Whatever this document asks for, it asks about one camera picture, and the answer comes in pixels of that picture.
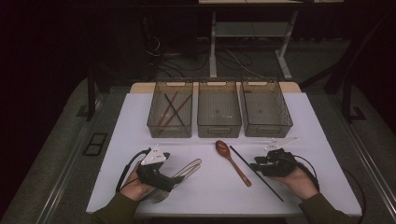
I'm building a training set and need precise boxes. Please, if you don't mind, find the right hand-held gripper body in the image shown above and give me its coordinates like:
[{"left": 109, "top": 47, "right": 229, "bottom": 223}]
[{"left": 260, "top": 136, "right": 300, "bottom": 177}]

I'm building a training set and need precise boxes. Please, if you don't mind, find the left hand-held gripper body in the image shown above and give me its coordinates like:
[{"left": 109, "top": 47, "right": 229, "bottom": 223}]
[{"left": 135, "top": 144, "right": 176, "bottom": 193}]

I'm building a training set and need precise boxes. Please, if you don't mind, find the black chopstick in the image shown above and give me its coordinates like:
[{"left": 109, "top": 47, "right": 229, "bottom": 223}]
[
  {"left": 229, "top": 145, "right": 285, "bottom": 203},
  {"left": 163, "top": 93, "right": 186, "bottom": 126}
]

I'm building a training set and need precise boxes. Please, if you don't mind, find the clear brown plastic bin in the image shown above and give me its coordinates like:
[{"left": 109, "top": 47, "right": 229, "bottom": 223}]
[
  {"left": 197, "top": 81, "right": 243, "bottom": 139},
  {"left": 241, "top": 80, "right": 294, "bottom": 138},
  {"left": 147, "top": 81, "right": 194, "bottom": 139}
]

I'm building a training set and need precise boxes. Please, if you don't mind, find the person's left hand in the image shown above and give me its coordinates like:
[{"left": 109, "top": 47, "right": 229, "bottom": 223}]
[{"left": 120, "top": 164, "right": 157, "bottom": 202}]

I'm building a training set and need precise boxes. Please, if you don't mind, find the person's right hand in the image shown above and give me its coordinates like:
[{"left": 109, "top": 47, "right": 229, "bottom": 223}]
[{"left": 274, "top": 164, "right": 320, "bottom": 200}]

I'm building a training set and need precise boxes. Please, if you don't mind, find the red-brown wooden spoon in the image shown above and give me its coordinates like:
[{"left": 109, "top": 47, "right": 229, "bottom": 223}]
[{"left": 215, "top": 139, "right": 252, "bottom": 188}]

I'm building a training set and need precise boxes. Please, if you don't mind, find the black metal stand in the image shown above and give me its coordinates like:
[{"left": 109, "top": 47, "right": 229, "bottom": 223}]
[
  {"left": 76, "top": 62, "right": 106, "bottom": 122},
  {"left": 300, "top": 12, "right": 396, "bottom": 124}
]

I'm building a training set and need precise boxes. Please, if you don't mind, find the right hand-held gripper cable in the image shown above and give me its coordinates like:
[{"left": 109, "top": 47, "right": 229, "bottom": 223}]
[{"left": 292, "top": 153, "right": 368, "bottom": 224}]

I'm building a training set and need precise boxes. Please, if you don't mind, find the bundle of floor cables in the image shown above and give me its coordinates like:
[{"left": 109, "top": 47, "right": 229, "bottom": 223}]
[{"left": 143, "top": 18, "right": 272, "bottom": 79}]

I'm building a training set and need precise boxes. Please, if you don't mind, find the white metal desk frame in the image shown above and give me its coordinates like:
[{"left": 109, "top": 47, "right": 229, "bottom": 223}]
[{"left": 198, "top": 0, "right": 345, "bottom": 81}]

